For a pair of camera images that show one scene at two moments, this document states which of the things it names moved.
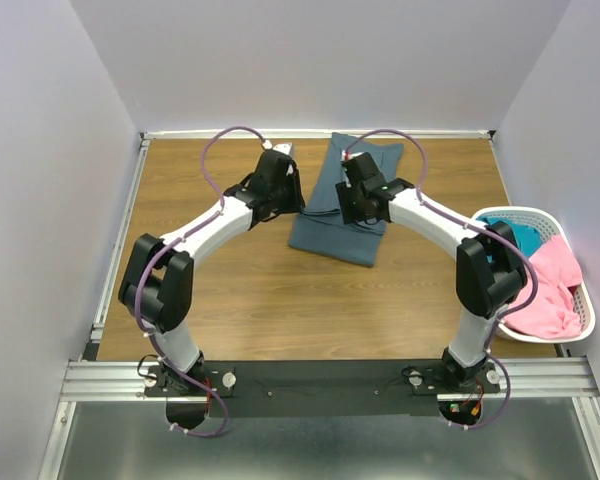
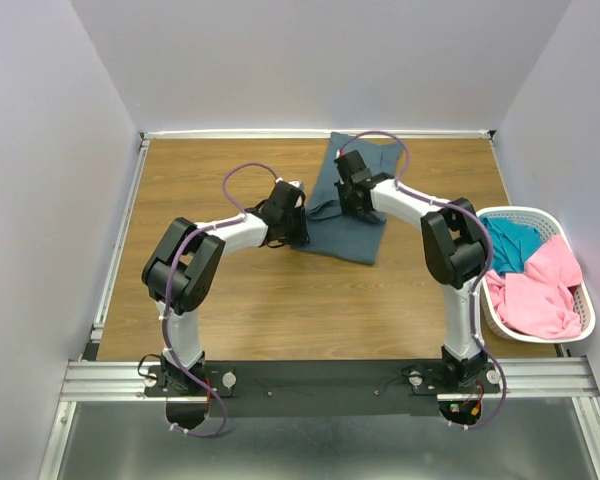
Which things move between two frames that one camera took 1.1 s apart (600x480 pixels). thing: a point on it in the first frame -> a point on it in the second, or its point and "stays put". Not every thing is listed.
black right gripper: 347,211 stays put
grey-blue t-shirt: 320,229 stays put
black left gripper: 297,202 -> 302,236
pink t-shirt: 551,313 stays put
